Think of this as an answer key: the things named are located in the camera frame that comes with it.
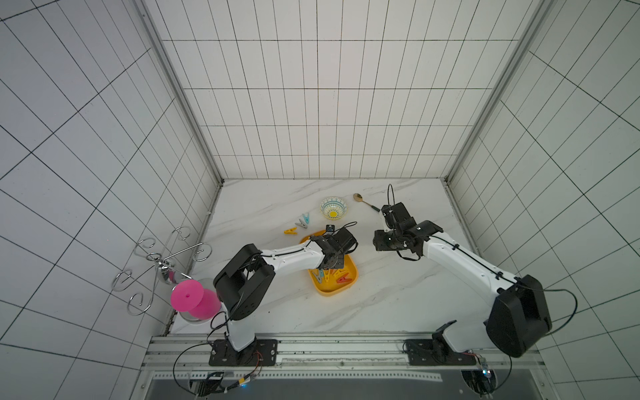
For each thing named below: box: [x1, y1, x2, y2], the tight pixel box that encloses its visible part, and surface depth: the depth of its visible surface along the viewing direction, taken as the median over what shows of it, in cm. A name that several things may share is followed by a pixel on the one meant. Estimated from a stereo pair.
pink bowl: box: [170, 280, 221, 320], surface depth 60 cm
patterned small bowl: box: [320, 196, 348, 220], surface depth 109 cm
